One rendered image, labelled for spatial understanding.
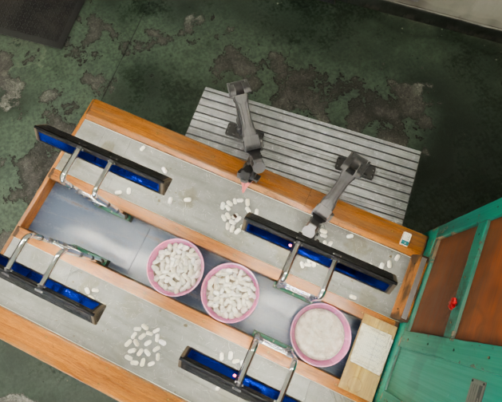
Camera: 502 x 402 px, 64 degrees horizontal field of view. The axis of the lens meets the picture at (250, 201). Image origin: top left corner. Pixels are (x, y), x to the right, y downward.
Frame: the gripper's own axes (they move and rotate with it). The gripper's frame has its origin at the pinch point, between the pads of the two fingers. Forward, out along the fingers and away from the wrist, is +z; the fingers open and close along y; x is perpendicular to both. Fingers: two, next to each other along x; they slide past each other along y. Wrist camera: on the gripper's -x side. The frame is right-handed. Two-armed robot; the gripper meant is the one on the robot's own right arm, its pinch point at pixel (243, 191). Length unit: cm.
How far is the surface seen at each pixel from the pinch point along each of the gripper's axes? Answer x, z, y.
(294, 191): 10.7, -5.0, 22.0
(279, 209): 5.9, 4.5, 18.6
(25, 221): -29, 48, -94
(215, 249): -15.6, 25.9, -0.9
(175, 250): -19.1, 33.9, -18.7
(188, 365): -70, 38, 14
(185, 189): -0.1, 11.7, -27.8
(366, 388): -34, 46, 83
